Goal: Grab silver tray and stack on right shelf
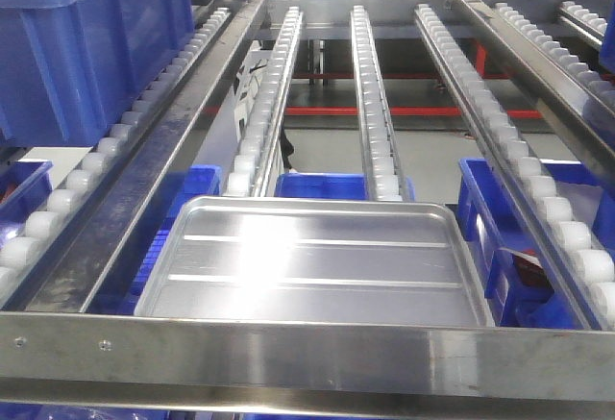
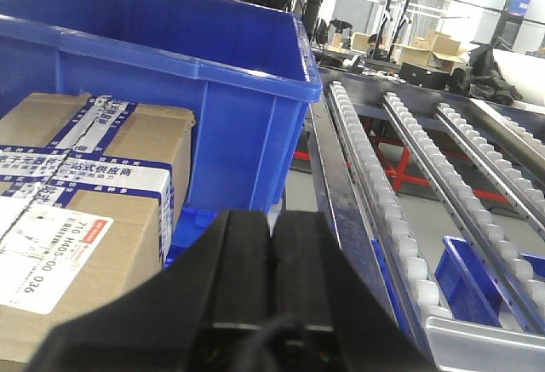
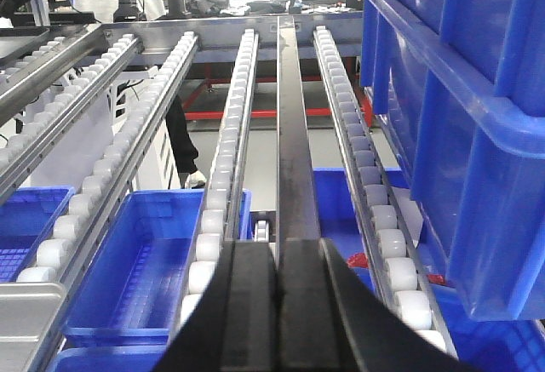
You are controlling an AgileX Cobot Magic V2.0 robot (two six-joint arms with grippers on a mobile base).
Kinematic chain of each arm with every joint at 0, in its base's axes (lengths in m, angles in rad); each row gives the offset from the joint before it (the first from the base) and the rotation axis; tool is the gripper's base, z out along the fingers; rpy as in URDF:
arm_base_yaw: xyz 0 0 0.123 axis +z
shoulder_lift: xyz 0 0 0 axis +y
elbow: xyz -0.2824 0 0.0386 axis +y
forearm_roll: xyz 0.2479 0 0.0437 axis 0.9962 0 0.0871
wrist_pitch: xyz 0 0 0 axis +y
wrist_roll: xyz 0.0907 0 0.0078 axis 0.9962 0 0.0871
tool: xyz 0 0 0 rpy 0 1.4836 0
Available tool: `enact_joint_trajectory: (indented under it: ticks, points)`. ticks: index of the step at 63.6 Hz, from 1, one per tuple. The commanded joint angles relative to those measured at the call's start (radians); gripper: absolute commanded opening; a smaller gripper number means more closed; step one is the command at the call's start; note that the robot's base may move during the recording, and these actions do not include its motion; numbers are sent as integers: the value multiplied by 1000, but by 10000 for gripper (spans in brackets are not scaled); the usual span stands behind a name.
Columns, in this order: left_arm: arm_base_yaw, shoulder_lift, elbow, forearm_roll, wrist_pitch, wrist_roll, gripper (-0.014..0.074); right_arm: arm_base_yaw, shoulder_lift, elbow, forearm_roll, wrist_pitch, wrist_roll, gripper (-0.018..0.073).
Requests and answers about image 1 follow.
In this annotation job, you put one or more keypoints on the red packet in bin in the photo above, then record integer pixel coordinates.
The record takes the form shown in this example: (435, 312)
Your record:
(531, 272)

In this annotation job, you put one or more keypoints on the far left white roller track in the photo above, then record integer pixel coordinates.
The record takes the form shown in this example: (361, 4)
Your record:
(25, 242)

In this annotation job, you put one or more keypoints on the steel front shelf rail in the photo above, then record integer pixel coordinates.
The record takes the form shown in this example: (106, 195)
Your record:
(330, 369)

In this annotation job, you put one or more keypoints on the blue bin lower centre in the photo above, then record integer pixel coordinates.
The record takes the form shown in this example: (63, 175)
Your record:
(337, 186)

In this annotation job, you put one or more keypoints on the centre white roller track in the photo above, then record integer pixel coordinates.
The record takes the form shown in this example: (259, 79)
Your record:
(384, 176)

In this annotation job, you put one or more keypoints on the centre-right white roller track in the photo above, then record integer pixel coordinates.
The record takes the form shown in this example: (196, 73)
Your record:
(578, 265)

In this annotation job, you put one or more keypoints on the blue bin lower left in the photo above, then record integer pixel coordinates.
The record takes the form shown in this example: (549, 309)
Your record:
(25, 186)

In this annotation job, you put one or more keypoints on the large blue bin upper left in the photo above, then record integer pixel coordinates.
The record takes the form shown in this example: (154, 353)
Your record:
(70, 68)

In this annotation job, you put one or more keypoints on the blue bin lower right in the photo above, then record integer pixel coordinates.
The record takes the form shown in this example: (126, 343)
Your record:
(487, 222)

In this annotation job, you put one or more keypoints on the small silver ribbed tray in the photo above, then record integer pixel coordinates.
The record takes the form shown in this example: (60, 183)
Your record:
(311, 261)

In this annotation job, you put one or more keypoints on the far right white roller track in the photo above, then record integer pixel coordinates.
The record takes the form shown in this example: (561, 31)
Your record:
(560, 55)

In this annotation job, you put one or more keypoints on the centre-left white roller track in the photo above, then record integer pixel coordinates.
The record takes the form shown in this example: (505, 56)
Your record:
(259, 159)

